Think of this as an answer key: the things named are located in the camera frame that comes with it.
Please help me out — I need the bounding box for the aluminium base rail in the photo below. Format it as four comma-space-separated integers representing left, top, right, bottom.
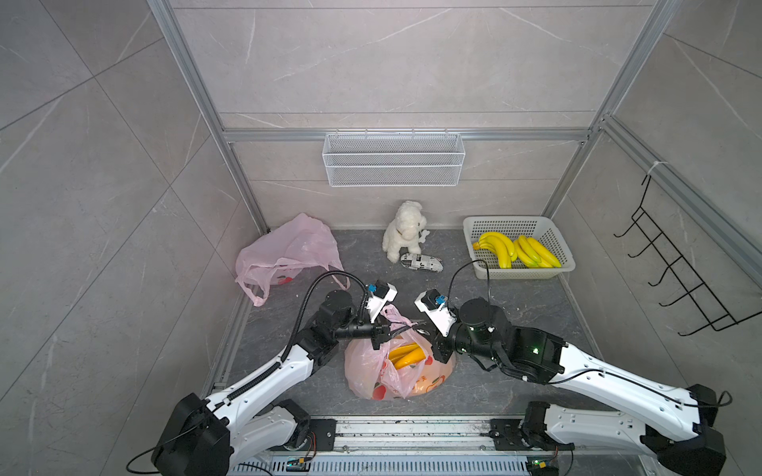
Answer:
157, 415, 662, 476

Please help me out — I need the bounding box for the white plastic basket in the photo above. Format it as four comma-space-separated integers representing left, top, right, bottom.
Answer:
464, 216, 575, 280

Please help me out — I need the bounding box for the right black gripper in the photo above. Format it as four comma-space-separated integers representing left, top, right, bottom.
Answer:
410, 308, 501, 364

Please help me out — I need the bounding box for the yellow-green banana bunch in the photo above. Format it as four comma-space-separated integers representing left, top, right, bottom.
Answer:
472, 232, 518, 269
514, 235, 562, 269

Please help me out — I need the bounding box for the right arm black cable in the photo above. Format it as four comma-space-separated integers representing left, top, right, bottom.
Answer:
445, 259, 733, 412

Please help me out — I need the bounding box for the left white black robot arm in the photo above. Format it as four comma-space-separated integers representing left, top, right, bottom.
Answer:
151, 282, 397, 475

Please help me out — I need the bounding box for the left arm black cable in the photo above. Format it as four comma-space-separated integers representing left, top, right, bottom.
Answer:
126, 270, 370, 476

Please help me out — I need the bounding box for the plain pink plastic bag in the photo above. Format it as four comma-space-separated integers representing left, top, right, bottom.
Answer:
235, 213, 343, 307

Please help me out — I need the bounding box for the white plush toy dog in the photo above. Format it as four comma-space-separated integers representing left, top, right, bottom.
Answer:
382, 200, 429, 264

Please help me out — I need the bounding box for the pink plastic bag with print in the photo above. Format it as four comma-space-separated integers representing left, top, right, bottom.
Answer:
344, 329, 456, 401

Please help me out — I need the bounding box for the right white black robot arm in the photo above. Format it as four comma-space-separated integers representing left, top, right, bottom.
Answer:
416, 290, 732, 475

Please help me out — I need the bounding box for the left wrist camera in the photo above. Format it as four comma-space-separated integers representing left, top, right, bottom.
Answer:
365, 280, 398, 323

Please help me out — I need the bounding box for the yellow-green banana bunch right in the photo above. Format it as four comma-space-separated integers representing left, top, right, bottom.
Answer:
514, 235, 562, 269

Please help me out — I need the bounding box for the black wire hook rack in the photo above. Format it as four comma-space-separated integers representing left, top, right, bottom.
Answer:
613, 175, 761, 337

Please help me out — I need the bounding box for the orange-yellow banana bunch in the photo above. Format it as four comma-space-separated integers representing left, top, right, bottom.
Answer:
388, 343, 428, 370

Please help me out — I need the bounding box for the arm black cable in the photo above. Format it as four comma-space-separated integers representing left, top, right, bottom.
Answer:
445, 259, 733, 412
126, 270, 370, 476

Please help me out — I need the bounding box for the yellow-green banana bunch left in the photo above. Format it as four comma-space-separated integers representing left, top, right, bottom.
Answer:
472, 232, 518, 269

